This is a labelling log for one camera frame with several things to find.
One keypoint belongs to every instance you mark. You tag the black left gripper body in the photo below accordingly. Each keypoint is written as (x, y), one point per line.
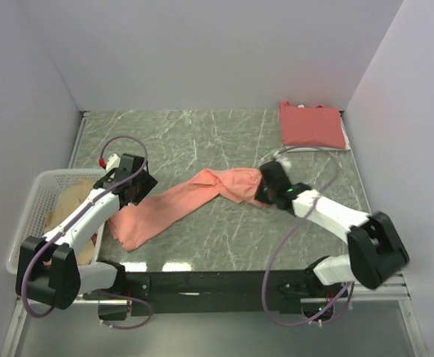
(144, 184)

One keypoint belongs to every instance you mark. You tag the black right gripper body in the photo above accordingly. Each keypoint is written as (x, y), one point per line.
(266, 193)

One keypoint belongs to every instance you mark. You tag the salmon pink t-shirt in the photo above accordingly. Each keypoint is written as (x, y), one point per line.
(134, 225)

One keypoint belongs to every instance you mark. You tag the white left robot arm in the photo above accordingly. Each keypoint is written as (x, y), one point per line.
(48, 271)

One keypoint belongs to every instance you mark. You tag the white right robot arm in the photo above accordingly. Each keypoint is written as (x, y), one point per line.
(375, 253)

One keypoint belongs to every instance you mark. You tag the beige t-shirt in basket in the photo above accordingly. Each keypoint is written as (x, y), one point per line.
(69, 201)

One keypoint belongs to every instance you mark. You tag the folded red t-shirt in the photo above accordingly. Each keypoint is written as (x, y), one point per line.
(314, 127)

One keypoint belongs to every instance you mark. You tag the white plastic laundry basket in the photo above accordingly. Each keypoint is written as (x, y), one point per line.
(44, 196)

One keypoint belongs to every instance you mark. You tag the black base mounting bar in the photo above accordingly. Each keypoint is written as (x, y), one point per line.
(220, 291)

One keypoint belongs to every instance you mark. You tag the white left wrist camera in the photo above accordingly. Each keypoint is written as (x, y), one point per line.
(108, 164)

